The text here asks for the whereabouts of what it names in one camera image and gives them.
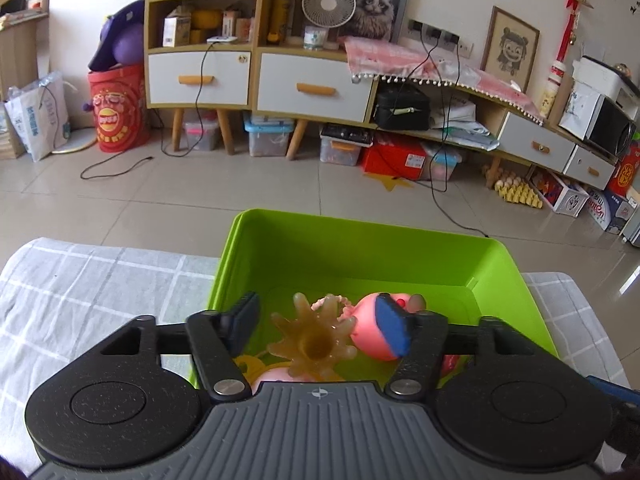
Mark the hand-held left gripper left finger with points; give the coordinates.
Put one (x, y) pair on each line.
(245, 320)

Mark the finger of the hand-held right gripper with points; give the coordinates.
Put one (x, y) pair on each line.
(607, 386)

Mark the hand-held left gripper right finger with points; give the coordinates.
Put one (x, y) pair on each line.
(395, 325)

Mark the pink capsule pig toy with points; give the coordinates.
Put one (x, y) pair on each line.
(370, 332)

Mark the yellow toy pot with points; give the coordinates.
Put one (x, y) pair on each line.
(245, 361)

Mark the brown toy octopus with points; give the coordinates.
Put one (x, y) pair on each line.
(312, 347)

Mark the green biscuit box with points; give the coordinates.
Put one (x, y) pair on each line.
(350, 260)

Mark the yellow floor star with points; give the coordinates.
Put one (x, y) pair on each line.
(387, 181)

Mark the grey checked blanket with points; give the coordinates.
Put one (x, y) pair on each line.
(100, 285)

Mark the clear storage box pastel contents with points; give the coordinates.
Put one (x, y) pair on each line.
(442, 165)

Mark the red flat box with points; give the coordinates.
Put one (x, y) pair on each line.
(395, 157)

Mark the white blue printed box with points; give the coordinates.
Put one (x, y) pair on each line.
(610, 210)

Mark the clear storage box blue lid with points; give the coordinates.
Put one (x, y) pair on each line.
(267, 140)

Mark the yellow egg tray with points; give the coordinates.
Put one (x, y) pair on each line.
(520, 192)

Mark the wooden cabinet with drawers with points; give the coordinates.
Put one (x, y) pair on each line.
(494, 170)

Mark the clear storage box pink contents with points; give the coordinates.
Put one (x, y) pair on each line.
(202, 135)

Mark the white box red print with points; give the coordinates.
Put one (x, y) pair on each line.
(565, 197)

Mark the wooden shelf cabinet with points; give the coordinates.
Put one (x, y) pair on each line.
(176, 130)
(299, 132)

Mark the black flat device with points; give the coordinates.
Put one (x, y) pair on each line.
(347, 133)

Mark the red gold box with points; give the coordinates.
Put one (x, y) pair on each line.
(627, 172)

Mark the pile of papers and bags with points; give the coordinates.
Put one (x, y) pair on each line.
(460, 120)

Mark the black bag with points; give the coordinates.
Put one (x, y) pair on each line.
(400, 107)

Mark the small white stand drawer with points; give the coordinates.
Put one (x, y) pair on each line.
(580, 162)

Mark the large white stand drawer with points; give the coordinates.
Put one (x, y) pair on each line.
(520, 137)

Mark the round white floor base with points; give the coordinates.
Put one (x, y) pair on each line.
(75, 146)

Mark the red printed bucket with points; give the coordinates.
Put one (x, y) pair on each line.
(117, 110)

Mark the black microwave oven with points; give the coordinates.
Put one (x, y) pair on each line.
(610, 125)

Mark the pink checked cloth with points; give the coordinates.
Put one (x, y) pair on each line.
(390, 57)

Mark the pale tall bottle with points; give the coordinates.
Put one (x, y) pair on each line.
(550, 95)

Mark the white paper bag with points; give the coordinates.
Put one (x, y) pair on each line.
(40, 120)

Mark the patterned cup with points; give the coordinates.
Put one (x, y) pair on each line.
(315, 38)

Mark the yellow round shelf object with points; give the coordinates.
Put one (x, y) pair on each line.
(206, 22)

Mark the white shelf carton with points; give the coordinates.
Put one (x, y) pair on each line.
(177, 27)

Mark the framed cartoon picture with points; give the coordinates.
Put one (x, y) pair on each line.
(512, 47)

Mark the purple plush toy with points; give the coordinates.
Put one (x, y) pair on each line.
(127, 40)

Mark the white appliance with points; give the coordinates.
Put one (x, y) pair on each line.
(600, 77)

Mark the framed cat picture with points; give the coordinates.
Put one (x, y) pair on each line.
(375, 5)

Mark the small white desk fan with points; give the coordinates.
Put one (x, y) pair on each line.
(327, 2)

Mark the wooden desk shelf unit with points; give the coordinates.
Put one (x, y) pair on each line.
(20, 60)

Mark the red hanging ornament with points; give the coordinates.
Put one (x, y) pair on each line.
(570, 25)

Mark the wall socket strip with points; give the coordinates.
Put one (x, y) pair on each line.
(440, 37)

